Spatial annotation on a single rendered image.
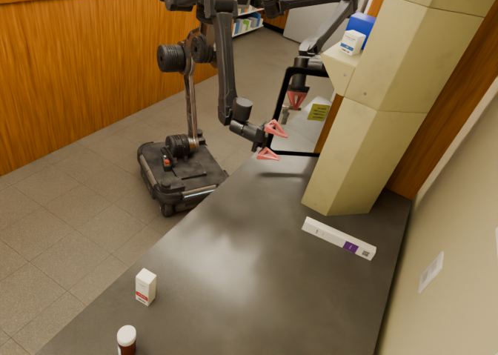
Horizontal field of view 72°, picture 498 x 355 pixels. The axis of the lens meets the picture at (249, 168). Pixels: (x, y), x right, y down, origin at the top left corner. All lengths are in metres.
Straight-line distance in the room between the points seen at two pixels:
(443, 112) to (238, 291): 1.00
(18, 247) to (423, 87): 2.21
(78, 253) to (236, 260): 1.38
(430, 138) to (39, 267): 2.09
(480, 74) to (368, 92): 0.47
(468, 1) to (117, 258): 2.05
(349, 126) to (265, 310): 0.62
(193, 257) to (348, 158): 0.61
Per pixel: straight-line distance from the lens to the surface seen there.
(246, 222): 1.24
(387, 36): 1.08
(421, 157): 1.59
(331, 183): 1.29
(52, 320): 2.14
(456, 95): 1.49
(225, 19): 1.28
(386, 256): 1.37
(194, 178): 2.44
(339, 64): 1.12
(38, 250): 2.41
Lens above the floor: 1.84
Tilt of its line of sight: 38 degrees down
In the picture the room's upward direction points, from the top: 15 degrees clockwise
